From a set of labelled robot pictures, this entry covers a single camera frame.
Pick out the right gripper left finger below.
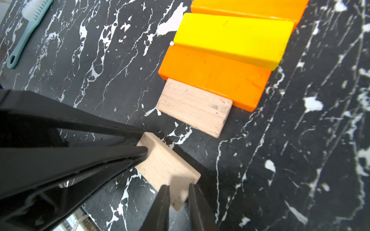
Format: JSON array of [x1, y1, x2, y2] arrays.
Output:
[[1, 89, 148, 231]]

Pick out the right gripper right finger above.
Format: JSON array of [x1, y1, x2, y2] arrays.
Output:
[[140, 183, 220, 231]]

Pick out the small natural wood block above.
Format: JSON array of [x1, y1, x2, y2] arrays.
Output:
[[136, 132, 201, 212]]

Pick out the orange long block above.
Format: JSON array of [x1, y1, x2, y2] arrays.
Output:
[[158, 46, 272, 112], [191, 0, 309, 29]]

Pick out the yellow long block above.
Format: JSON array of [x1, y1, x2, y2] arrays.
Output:
[[174, 13, 294, 71]]

